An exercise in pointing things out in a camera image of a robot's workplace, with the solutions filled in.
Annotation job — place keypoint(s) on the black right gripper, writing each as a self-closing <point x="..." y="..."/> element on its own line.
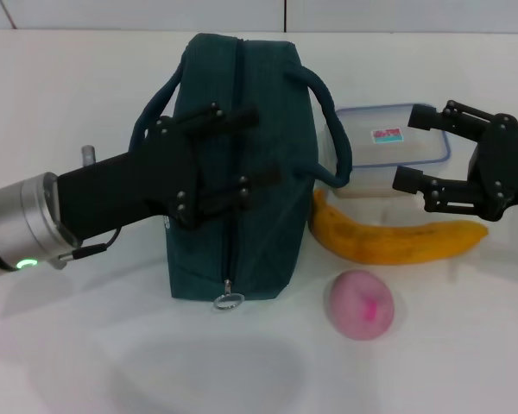
<point x="509" y="168"/>

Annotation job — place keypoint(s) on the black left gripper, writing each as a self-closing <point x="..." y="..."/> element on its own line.
<point x="125" y="190"/>

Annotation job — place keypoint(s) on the dark teal zipper bag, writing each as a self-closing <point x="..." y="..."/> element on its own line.
<point x="267" y="129"/>

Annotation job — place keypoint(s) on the clear blue-rimmed food container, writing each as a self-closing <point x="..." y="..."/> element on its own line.
<point x="362" y="148"/>

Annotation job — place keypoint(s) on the yellow banana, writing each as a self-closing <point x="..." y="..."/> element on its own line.
<point x="393" y="246"/>

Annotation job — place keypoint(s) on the pink peach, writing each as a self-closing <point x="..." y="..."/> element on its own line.
<point x="358" y="306"/>

